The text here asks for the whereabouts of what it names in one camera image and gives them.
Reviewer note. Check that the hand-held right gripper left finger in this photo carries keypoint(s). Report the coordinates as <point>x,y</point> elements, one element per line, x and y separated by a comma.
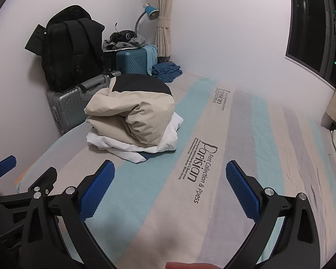
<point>96,190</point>

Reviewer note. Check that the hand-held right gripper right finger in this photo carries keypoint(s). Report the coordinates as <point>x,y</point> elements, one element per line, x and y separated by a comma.
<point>243,190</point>

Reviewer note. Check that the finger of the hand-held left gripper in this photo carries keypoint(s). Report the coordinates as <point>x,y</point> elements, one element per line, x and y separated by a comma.
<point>46,180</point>
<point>4,166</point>

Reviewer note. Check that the beige and black hooded jacket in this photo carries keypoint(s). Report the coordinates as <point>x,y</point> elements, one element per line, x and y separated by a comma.
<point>140,109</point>

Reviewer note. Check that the dark blue clothes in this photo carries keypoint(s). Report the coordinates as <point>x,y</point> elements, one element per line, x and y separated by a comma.
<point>166,71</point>

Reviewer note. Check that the grey clothes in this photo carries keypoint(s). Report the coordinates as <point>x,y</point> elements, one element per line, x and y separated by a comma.
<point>128,44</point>

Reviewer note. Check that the person's right hand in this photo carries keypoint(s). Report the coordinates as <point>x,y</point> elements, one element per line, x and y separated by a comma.
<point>190,266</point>

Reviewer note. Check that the bed with striped sheet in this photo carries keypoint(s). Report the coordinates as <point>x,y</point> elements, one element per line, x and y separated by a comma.
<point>226,145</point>

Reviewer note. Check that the silver suitcase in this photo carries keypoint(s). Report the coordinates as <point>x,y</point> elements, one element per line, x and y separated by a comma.
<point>70,103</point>

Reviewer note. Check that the white and blue garment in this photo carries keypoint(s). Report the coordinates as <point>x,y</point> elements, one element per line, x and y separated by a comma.
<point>168,137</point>

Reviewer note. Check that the black backpack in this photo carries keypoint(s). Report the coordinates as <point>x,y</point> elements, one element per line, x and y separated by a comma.
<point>67,50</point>

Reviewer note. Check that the teal suitcase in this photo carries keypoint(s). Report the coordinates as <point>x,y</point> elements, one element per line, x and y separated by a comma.
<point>131,61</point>

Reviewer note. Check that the light blue cloth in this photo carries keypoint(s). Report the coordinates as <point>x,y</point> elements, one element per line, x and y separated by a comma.
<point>150,58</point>

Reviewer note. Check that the black headphones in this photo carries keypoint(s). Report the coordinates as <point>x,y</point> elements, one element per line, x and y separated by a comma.
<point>123,35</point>

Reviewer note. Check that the dark window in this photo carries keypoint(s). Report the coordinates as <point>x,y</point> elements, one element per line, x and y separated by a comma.
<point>316,28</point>

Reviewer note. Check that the beige tied curtain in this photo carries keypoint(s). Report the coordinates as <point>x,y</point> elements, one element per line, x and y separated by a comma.
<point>164,19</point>

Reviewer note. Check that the blue desk lamp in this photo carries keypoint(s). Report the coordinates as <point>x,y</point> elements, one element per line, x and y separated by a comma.
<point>151,11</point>

